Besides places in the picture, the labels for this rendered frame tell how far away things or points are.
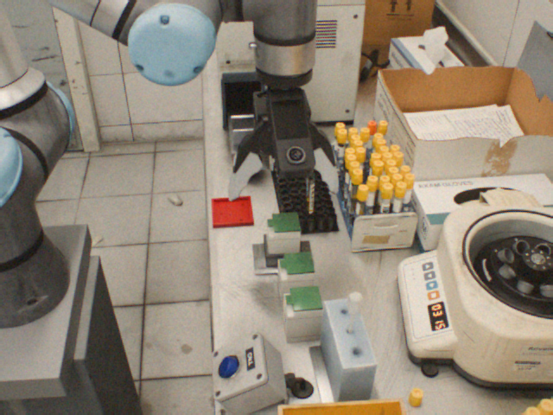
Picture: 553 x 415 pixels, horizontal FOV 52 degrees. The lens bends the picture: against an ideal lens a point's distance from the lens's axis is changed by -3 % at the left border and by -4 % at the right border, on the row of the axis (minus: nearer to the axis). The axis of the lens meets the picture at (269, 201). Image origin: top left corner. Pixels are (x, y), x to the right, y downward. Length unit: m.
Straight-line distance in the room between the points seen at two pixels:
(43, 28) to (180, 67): 2.01
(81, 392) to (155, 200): 1.61
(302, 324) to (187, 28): 0.42
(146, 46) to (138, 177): 2.05
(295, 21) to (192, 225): 1.69
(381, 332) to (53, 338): 0.44
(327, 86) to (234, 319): 0.54
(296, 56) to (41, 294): 0.45
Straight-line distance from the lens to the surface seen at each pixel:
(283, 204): 0.98
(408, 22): 1.58
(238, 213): 0.99
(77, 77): 2.61
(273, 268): 0.89
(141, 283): 2.11
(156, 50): 0.55
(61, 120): 0.87
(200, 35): 0.54
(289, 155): 0.70
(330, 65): 1.16
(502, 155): 1.02
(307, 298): 0.77
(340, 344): 0.69
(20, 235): 0.77
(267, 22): 0.68
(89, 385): 0.89
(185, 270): 2.13
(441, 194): 0.96
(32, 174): 0.78
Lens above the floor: 1.53
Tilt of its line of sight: 40 degrees down
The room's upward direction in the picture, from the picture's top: straight up
